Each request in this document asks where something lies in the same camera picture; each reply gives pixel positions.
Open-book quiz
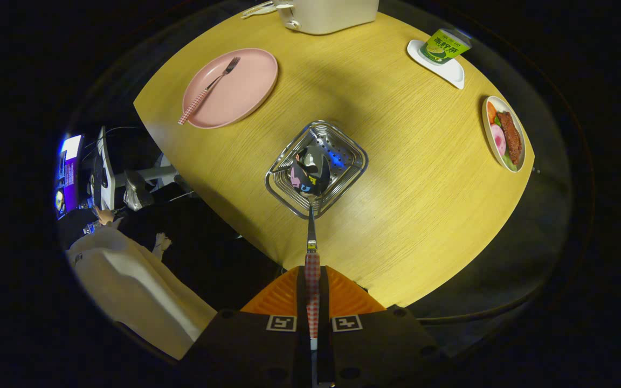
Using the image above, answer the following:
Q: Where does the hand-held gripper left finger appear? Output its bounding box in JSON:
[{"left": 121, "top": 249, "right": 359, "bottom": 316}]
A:
[{"left": 178, "top": 265, "right": 311, "bottom": 388}]

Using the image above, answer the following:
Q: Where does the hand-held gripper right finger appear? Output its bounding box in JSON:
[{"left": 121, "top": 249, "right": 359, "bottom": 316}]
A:
[{"left": 319, "top": 265, "right": 446, "bottom": 388}]

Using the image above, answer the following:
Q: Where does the checkered handle metal spoon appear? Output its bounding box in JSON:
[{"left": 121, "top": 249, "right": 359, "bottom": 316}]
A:
[{"left": 290, "top": 144, "right": 333, "bottom": 352}]

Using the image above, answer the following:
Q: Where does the checkered handle metal fork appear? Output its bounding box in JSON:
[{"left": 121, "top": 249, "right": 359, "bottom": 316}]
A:
[{"left": 178, "top": 57, "right": 242, "bottom": 126}]

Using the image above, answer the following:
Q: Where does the perforated metal tray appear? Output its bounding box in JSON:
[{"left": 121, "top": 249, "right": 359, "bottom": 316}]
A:
[{"left": 265, "top": 120, "right": 369, "bottom": 220}]

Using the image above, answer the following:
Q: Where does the white and gray equipment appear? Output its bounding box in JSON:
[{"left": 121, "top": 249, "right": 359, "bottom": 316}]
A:
[{"left": 114, "top": 154, "right": 182, "bottom": 212}]

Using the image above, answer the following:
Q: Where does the pink round plate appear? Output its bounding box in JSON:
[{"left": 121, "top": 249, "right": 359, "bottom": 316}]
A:
[{"left": 182, "top": 48, "right": 279, "bottom": 130}]

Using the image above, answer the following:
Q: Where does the white screen back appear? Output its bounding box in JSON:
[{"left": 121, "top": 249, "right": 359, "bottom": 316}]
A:
[{"left": 92, "top": 127, "right": 116, "bottom": 211}]

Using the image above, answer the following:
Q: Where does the pink ham slice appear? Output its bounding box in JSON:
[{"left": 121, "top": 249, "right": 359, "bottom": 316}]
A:
[{"left": 490, "top": 123, "right": 507, "bottom": 157}]

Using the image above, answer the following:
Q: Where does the brown fried meat piece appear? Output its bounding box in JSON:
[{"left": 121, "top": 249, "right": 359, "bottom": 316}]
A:
[{"left": 496, "top": 110, "right": 522, "bottom": 165}]

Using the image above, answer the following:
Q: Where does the white coaster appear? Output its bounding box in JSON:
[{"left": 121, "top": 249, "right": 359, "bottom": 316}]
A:
[{"left": 406, "top": 39, "right": 465, "bottom": 90}]

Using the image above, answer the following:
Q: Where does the lit computer monitor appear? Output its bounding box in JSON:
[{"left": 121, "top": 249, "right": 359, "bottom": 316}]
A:
[{"left": 54, "top": 135, "right": 84, "bottom": 219}]

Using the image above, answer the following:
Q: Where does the white food plate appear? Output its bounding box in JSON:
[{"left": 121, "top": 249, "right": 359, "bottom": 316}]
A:
[{"left": 482, "top": 95, "right": 527, "bottom": 174}]

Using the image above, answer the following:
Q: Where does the green label drink bottle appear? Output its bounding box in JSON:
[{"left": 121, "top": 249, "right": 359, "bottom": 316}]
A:
[{"left": 419, "top": 28, "right": 473, "bottom": 65}]

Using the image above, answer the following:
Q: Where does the white toaster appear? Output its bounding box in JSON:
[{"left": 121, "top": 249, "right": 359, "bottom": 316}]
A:
[{"left": 274, "top": 0, "right": 380, "bottom": 36}]

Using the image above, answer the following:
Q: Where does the white divided seasoning dish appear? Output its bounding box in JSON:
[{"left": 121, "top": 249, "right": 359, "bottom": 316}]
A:
[{"left": 240, "top": 0, "right": 278, "bottom": 19}]

